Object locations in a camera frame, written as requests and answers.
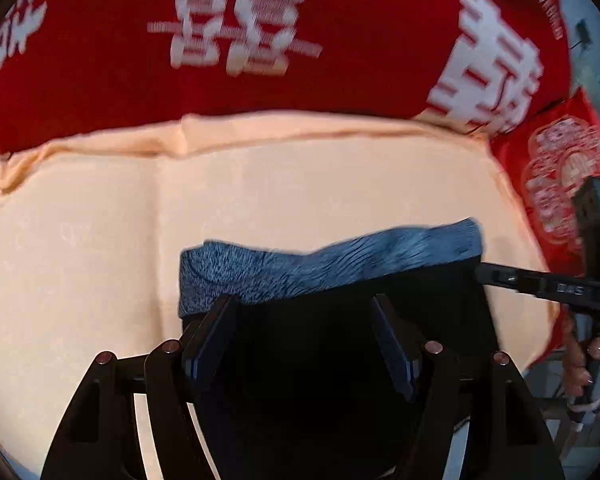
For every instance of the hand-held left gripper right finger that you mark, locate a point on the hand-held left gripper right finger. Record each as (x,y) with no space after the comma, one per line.
(392,345)

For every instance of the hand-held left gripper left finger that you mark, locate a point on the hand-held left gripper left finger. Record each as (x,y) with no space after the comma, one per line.
(212,332)

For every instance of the peach cloth sheet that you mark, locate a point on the peach cloth sheet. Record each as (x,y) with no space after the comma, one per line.
(80,235)

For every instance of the red printed pillow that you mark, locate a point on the red printed pillow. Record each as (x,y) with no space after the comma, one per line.
(545,170)

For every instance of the black pants with grey waistband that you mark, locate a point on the black pants with grey waistband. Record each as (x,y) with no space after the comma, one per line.
(330,262)

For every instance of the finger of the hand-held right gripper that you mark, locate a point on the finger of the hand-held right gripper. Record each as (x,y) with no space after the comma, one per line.
(510,276)

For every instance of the black wall fixture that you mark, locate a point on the black wall fixture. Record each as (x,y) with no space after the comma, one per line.
(583,35)

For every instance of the red printed blanket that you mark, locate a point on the red printed blanket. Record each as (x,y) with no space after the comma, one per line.
(360,65)

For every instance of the person's right hand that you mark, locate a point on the person's right hand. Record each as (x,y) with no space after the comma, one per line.
(592,365)

